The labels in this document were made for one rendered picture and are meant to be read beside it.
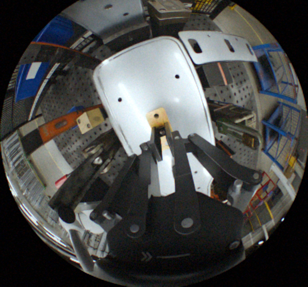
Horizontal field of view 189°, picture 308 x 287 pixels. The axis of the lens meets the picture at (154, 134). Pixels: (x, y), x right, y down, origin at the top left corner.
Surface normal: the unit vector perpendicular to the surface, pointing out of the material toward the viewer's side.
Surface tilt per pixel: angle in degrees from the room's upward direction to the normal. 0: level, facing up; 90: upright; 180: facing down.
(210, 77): 0
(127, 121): 0
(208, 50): 0
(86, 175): 81
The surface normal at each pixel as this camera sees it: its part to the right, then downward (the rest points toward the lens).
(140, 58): -0.03, 0.37
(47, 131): 0.93, -0.34
